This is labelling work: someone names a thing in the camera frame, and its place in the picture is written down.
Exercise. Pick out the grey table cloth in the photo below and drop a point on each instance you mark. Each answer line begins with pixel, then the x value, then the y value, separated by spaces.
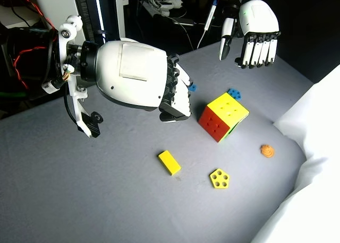
pixel 79 187

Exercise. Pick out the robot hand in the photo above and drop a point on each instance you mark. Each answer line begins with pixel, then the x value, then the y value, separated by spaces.
pixel 132 73
pixel 259 15

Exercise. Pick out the white mechanical device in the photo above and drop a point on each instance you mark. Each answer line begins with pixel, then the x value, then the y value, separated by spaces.
pixel 162 3

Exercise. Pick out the small blue block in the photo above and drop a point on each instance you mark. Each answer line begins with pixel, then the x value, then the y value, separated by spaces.
pixel 193 88

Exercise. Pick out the dark flat device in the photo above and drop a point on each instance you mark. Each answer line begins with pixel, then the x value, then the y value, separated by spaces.
pixel 183 21

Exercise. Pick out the white sheet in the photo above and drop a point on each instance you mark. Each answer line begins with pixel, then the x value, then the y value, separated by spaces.
pixel 318 147

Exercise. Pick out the multicoloured puzzle cube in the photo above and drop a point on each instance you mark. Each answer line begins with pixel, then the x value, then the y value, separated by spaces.
pixel 228 107

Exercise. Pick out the yellow rectangular block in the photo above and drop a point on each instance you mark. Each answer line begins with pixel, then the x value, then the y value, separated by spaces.
pixel 169 162

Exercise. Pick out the white robot body column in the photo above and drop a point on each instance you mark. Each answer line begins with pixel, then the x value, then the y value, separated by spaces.
pixel 58 4

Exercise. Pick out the orange swirl toy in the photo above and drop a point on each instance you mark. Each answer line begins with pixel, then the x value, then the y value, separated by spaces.
pixel 267 151

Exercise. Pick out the yellow pentagon block with holes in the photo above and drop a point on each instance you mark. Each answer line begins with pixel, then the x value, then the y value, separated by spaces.
pixel 219 178

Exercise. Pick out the blue pentagon block with holes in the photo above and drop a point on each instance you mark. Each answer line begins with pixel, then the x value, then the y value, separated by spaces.
pixel 236 93

